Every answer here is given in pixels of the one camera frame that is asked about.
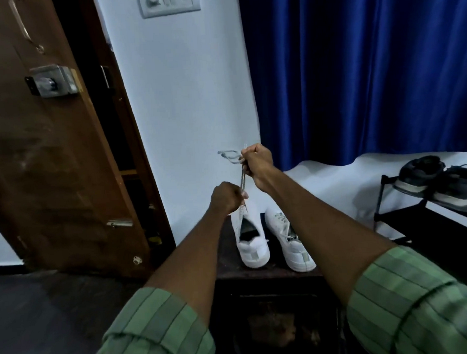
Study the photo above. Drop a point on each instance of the person's left hand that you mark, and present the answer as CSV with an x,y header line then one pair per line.
x,y
225,198

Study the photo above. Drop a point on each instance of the person's right hand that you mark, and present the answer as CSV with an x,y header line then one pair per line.
x,y
258,165

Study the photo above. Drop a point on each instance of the person's right fingers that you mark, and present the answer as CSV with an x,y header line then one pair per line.
x,y
248,162

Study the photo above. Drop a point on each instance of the person's left fingers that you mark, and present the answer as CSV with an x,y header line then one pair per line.
x,y
240,198

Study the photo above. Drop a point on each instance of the white shoelace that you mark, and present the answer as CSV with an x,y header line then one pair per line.
x,y
239,170

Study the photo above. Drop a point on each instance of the person's left forearm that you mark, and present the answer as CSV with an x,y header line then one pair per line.
x,y
191,259

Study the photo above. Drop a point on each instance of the person's right forearm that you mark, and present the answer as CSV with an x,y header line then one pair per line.
x,y
326,232

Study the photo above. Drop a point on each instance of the white sneaker without lace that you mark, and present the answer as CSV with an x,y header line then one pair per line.
x,y
250,236

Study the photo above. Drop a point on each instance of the white laced sneaker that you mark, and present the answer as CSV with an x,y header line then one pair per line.
x,y
291,242

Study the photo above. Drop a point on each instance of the dark wooden stool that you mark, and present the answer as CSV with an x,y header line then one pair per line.
x,y
271,305

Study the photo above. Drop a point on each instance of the round metal door stopper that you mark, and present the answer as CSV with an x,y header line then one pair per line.
x,y
137,260

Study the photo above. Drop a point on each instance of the silver door latch bolt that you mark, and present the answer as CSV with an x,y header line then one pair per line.
x,y
119,223

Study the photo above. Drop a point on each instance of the blue curtain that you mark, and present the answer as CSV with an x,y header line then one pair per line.
x,y
360,66

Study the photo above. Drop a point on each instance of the green striped shirt sleeve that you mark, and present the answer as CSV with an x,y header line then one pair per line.
x,y
156,335
416,306

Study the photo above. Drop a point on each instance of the grey black sneaker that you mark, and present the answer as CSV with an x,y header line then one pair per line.
x,y
460,188
417,175

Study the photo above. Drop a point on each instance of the black shoe rack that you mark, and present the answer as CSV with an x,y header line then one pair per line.
x,y
427,227

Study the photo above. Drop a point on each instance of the brown wooden door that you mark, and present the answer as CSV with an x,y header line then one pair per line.
x,y
48,153

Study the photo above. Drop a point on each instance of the silver door lock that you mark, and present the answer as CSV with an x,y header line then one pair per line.
x,y
52,81

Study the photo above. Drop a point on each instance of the white switch board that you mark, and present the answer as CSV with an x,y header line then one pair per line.
x,y
168,1

